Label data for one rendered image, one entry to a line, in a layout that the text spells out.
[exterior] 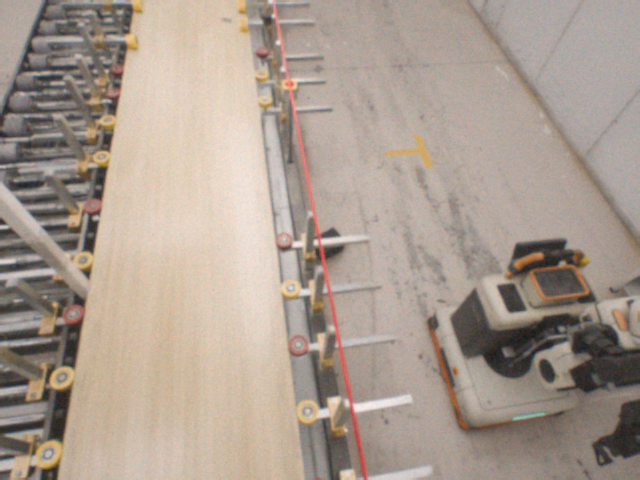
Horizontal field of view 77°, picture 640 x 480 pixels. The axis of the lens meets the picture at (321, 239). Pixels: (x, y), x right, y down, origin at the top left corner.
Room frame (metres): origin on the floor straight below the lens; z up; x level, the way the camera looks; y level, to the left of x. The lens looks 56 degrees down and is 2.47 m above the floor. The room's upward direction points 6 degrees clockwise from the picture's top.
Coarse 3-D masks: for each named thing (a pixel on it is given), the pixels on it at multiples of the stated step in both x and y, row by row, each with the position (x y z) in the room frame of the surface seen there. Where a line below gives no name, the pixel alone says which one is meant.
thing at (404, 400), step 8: (384, 400) 0.38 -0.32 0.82; (392, 400) 0.39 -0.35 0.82; (400, 400) 0.39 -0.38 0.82; (408, 400) 0.39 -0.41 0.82; (328, 408) 0.33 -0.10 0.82; (360, 408) 0.34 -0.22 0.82; (368, 408) 0.35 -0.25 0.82; (376, 408) 0.35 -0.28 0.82; (384, 408) 0.36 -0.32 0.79; (320, 416) 0.30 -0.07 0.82; (328, 416) 0.30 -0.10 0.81
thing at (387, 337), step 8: (368, 336) 0.62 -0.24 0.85; (376, 336) 0.63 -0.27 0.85; (384, 336) 0.63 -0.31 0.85; (392, 336) 0.64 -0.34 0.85; (312, 344) 0.56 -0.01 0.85; (336, 344) 0.58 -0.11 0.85; (344, 344) 0.58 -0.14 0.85; (352, 344) 0.58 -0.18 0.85; (360, 344) 0.59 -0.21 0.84; (368, 344) 0.60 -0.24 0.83; (312, 352) 0.54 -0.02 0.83
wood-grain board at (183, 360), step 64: (192, 0) 3.02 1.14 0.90; (128, 64) 2.18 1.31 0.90; (192, 64) 2.26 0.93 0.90; (128, 128) 1.63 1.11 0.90; (192, 128) 1.68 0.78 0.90; (256, 128) 1.74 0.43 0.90; (128, 192) 1.19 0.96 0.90; (192, 192) 1.24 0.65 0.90; (256, 192) 1.28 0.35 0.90; (128, 256) 0.84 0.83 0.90; (192, 256) 0.88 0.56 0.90; (256, 256) 0.92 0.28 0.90; (128, 320) 0.56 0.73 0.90; (192, 320) 0.59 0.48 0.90; (256, 320) 0.62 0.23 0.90; (128, 384) 0.32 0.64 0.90; (192, 384) 0.34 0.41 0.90; (256, 384) 0.37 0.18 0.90; (64, 448) 0.10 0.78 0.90; (128, 448) 0.12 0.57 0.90; (192, 448) 0.14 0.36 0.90; (256, 448) 0.16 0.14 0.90
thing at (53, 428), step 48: (48, 144) 1.72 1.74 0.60; (96, 192) 1.25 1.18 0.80; (0, 240) 0.95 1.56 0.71; (96, 240) 1.02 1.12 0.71; (0, 288) 0.71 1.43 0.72; (48, 288) 0.73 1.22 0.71; (0, 336) 0.49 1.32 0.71; (0, 384) 0.32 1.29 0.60; (0, 432) 0.14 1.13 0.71; (48, 432) 0.14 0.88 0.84
